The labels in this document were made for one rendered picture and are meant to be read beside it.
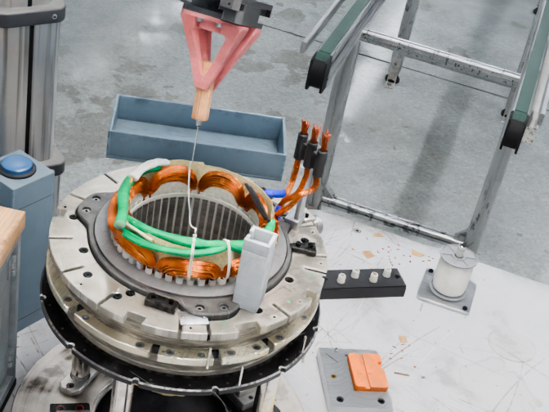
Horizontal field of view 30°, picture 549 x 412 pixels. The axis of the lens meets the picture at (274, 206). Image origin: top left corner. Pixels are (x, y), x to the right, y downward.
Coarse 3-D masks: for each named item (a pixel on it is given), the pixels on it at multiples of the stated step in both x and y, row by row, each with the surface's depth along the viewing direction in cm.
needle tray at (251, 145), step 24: (120, 96) 149; (120, 120) 150; (144, 120) 151; (168, 120) 151; (192, 120) 151; (216, 120) 151; (240, 120) 151; (264, 120) 151; (120, 144) 141; (144, 144) 141; (168, 144) 141; (192, 144) 141; (216, 144) 150; (240, 144) 151; (264, 144) 152; (240, 168) 144; (264, 168) 144
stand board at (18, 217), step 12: (0, 216) 120; (12, 216) 121; (24, 216) 121; (0, 228) 118; (12, 228) 119; (24, 228) 123; (0, 240) 116; (12, 240) 119; (0, 252) 115; (0, 264) 116
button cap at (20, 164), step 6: (12, 156) 134; (18, 156) 135; (24, 156) 135; (6, 162) 133; (12, 162) 133; (18, 162) 134; (24, 162) 134; (30, 162) 134; (6, 168) 132; (12, 168) 132; (18, 168) 132; (24, 168) 133; (30, 168) 134; (12, 174) 132; (18, 174) 133
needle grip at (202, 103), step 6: (204, 60) 105; (204, 66) 104; (204, 72) 104; (198, 90) 104; (210, 90) 104; (198, 96) 104; (204, 96) 104; (210, 96) 105; (198, 102) 104; (204, 102) 105; (210, 102) 105; (198, 108) 105; (204, 108) 105; (192, 114) 105; (198, 114) 105; (204, 114) 105; (204, 120) 105
